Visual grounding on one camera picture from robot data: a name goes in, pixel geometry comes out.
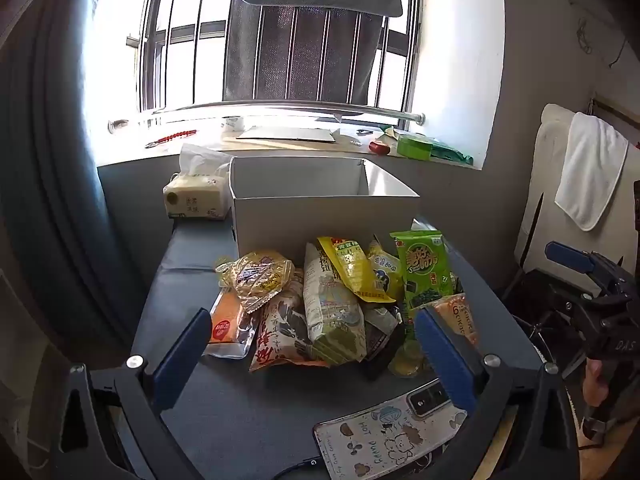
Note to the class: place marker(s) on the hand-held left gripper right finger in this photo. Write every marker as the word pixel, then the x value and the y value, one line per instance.
pixel 445 355

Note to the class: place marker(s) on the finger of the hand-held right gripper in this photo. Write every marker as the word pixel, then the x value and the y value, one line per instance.
pixel 567 256

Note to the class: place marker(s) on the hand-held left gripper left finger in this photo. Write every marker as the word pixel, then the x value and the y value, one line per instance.
pixel 182 355

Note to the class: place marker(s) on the yellow jelly cup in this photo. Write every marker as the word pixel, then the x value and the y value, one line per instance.
pixel 405 362

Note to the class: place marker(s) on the orange cracker packet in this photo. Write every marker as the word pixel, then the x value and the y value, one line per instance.
pixel 457 315

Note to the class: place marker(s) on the dark snack packet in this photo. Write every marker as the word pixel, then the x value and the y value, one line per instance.
pixel 380 340

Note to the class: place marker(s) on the green seaweed packet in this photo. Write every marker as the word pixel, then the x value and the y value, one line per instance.
pixel 425 270

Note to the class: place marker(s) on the orange white printed snack packet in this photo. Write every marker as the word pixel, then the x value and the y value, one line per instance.
pixel 280 330

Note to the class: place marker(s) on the yellow blue snack packet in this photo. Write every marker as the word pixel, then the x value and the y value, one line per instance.
pixel 385 272

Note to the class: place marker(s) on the orange pale snack packet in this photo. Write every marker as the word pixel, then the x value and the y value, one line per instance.
pixel 257 275

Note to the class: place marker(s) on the white green snack packet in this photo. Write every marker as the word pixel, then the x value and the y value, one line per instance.
pixel 330 310

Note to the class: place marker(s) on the white cardboard box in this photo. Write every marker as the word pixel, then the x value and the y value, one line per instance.
pixel 310 225

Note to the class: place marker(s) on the person's right hand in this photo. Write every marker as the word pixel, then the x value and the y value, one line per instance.
pixel 596 382

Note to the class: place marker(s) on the cream chair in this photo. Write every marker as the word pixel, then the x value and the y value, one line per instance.
pixel 542 200

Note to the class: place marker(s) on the white towel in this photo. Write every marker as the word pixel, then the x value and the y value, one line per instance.
pixel 592 170

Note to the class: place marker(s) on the smartphone with cartoon case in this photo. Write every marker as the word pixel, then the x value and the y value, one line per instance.
pixel 380 440

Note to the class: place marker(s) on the tissue pack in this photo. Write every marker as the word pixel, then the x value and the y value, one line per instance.
pixel 195 200

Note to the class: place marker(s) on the green plastic packet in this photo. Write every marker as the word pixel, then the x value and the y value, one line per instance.
pixel 450 154

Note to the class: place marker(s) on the green round container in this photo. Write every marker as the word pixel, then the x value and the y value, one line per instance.
pixel 414 147

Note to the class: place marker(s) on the blue grey curtain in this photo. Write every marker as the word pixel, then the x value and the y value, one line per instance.
pixel 60 185

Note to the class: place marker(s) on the grey cardboard sheet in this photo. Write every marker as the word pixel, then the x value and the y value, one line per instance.
pixel 285 134

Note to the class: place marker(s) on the window bar grille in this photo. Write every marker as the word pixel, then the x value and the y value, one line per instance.
pixel 165 35

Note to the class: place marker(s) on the dark mesh panel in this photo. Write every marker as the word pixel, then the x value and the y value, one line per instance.
pixel 310 55

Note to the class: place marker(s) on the metal window rail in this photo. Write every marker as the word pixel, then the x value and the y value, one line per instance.
pixel 270 106

